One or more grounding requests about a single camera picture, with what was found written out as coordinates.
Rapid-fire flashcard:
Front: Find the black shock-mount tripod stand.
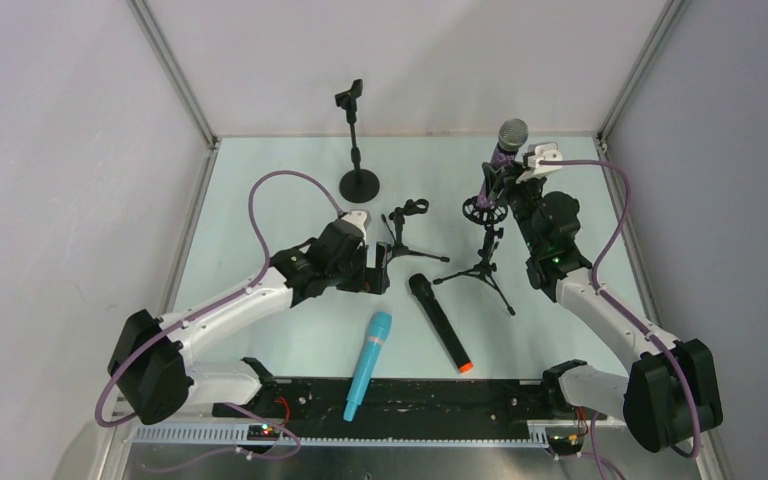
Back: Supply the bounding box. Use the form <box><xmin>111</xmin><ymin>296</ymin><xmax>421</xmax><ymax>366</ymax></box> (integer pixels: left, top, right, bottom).
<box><xmin>432</xmin><ymin>195</ymin><xmax>516</xmax><ymax>316</ymax></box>

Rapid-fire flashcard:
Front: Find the purple glitter microphone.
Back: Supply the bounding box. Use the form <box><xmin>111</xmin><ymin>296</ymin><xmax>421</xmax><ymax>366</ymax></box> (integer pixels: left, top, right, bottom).
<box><xmin>476</xmin><ymin>118</ymin><xmax>529</xmax><ymax>210</ymax></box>

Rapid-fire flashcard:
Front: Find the small black tripod microphone stand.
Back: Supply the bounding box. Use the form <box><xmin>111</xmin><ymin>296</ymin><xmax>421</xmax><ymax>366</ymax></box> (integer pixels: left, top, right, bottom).
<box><xmin>381</xmin><ymin>198</ymin><xmax>450</xmax><ymax>266</ymax></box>

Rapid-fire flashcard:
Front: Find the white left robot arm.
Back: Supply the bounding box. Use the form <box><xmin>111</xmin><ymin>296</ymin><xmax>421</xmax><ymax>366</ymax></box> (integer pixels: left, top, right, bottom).
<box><xmin>103</xmin><ymin>210</ymin><xmax>371</xmax><ymax>425</ymax></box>

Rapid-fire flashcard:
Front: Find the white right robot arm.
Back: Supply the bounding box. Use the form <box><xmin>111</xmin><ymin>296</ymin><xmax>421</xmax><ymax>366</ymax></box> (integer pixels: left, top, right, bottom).
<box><xmin>482</xmin><ymin>162</ymin><xmax>724</xmax><ymax>453</ymax></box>

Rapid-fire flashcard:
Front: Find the black round-base microphone stand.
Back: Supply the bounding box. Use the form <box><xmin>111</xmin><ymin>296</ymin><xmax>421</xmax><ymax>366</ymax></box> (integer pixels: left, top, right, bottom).
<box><xmin>335</xmin><ymin>79</ymin><xmax>380</xmax><ymax>204</ymax></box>

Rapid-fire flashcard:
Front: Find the black microphone orange tip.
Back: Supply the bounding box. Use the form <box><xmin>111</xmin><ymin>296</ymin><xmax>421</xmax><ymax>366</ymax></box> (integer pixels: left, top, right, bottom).
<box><xmin>408</xmin><ymin>273</ymin><xmax>474</xmax><ymax>374</ymax></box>

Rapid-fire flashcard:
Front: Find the blue microphone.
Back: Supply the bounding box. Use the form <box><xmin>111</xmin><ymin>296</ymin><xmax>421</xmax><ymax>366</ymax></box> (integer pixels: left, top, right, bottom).
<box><xmin>343</xmin><ymin>312</ymin><xmax>392</xmax><ymax>422</ymax></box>

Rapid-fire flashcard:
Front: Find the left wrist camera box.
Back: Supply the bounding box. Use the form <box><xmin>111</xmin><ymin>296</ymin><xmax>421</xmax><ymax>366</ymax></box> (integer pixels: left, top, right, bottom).
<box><xmin>339</xmin><ymin>209</ymin><xmax>371</xmax><ymax>241</ymax></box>

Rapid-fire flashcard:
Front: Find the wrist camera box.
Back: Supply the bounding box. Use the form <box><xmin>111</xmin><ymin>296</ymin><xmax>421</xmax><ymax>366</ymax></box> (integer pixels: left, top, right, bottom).
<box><xmin>515</xmin><ymin>142</ymin><xmax>563</xmax><ymax>184</ymax></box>
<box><xmin>339</xmin><ymin>209</ymin><xmax>371</xmax><ymax>241</ymax></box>

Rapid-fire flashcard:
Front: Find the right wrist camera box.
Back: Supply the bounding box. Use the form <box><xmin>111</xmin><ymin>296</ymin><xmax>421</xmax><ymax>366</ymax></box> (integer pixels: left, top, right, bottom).
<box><xmin>515</xmin><ymin>142</ymin><xmax>563</xmax><ymax>184</ymax></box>

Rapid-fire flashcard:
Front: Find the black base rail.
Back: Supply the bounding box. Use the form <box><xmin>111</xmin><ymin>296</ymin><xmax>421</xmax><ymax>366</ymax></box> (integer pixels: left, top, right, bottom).
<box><xmin>244</xmin><ymin>377</ymin><xmax>592</xmax><ymax>442</ymax></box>

